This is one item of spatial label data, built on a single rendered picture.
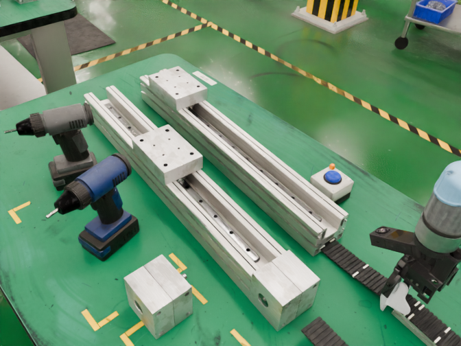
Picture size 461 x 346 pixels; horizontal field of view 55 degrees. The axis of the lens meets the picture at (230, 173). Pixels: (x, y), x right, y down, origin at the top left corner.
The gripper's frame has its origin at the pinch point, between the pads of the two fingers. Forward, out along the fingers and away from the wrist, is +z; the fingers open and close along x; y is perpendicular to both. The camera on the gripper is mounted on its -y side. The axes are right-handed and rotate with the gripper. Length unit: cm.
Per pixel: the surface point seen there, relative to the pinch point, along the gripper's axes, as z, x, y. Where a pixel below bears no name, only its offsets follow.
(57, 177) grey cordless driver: -2, -43, -71
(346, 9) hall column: 68, 252, -218
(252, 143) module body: -5, 3, -50
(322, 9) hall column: 70, 236, -230
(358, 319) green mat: 3.1, -8.7, -1.2
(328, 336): -0.1, -18.1, -1.5
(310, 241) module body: 0.3, -4.3, -20.1
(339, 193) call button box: -1.3, 11.8, -26.0
